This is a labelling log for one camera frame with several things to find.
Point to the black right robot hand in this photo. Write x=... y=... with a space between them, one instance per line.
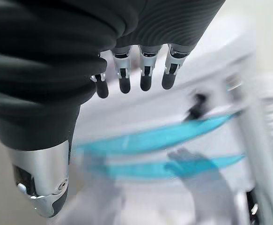
x=45 y=58

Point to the white blue medical cart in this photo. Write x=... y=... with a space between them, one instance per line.
x=150 y=112

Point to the black cart keys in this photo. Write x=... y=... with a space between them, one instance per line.
x=197 y=105

